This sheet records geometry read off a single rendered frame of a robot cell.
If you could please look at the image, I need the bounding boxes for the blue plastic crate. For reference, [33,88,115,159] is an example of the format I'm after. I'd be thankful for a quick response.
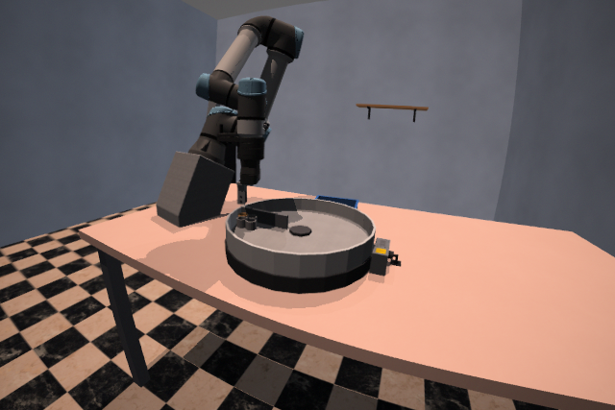
[315,195,358,209]

